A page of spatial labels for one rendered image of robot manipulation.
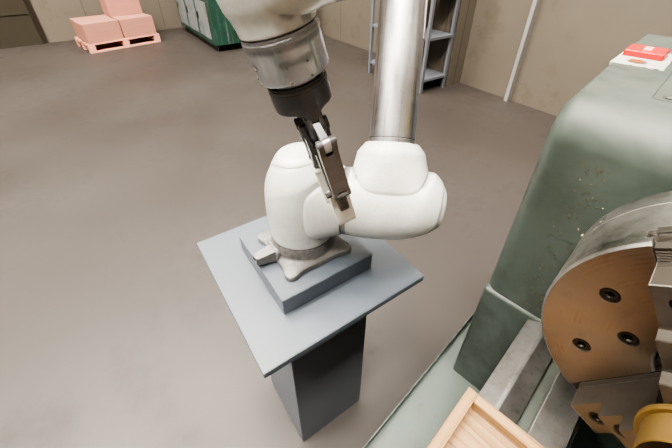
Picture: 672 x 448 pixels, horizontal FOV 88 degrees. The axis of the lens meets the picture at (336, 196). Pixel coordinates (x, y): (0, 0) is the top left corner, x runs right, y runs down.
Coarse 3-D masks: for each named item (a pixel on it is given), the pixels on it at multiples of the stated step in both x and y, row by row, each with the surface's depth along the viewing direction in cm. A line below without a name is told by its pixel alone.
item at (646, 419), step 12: (648, 408) 31; (660, 408) 31; (636, 420) 33; (648, 420) 31; (660, 420) 30; (636, 432) 33; (648, 432) 30; (660, 432) 29; (636, 444) 30; (648, 444) 30; (660, 444) 29
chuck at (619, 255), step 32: (608, 224) 42; (640, 224) 37; (576, 256) 41; (608, 256) 37; (640, 256) 34; (576, 288) 41; (608, 288) 38; (640, 288) 36; (544, 320) 46; (576, 320) 42; (608, 320) 39; (640, 320) 37; (576, 352) 44; (608, 352) 41; (640, 352) 38
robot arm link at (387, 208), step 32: (384, 0) 72; (416, 0) 70; (384, 32) 72; (416, 32) 71; (384, 64) 72; (416, 64) 72; (384, 96) 72; (416, 96) 73; (384, 128) 73; (384, 160) 70; (416, 160) 71; (352, 192) 71; (384, 192) 70; (416, 192) 70; (352, 224) 73; (384, 224) 71; (416, 224) 71
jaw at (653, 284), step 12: (660, 240) 34; (660, 252) 33; (660, 264) 33; (660, 276) 32; (660, 288) 31; (660, 300) 31; (660, 312) 32; (660, 324) 32; (660, 336) 31; (660, 348) 31; (660, 384) 30
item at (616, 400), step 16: (656, 368) 38; (576, 384) 46; (592, 384) 44; (608, 384) 42; (624, 384) 40; (640, 384) 38; (656, 384) 37; (576, 400) 43; (592, 400) 41; (608, 400) 40; (624, 400) 38; (640, 400) 36; (656, 400) 35; (592, 416) 42; (608, 416) 38; (624, 416) 36; (608, 432) 41; (624, 432) 35
